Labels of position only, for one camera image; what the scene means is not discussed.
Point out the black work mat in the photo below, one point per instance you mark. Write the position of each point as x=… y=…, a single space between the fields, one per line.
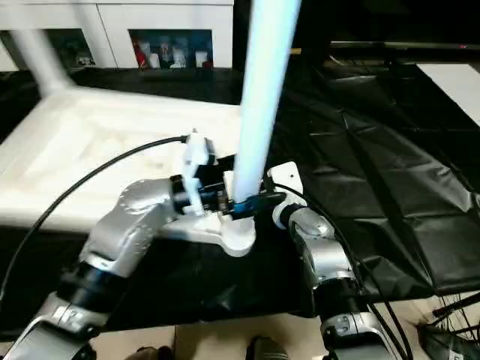
x=375 y=165

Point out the black folding stand frame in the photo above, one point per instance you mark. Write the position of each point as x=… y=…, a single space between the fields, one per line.
x=454 y=301

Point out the black metal bar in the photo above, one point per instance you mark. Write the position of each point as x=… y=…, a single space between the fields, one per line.
x=405 y=46

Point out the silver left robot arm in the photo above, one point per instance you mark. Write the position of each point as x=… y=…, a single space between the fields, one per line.
x=112 y=240

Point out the white cabinet with glass doors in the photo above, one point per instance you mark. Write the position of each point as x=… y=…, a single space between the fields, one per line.
x=150 y=22

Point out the white flat panel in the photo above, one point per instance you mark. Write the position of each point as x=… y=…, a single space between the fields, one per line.
x=454 y=86

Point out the white plastic table leg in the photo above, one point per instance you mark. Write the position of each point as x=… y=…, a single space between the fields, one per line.
x=37 y=56
x=262 y=97

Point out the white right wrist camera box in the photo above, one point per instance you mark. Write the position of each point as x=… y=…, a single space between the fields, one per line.
x=285 y=184

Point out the white plastic table top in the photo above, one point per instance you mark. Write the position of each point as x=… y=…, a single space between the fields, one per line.
x=97 y=142

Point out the small yellow tag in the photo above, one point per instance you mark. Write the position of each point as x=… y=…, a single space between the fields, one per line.
x=296 y=51

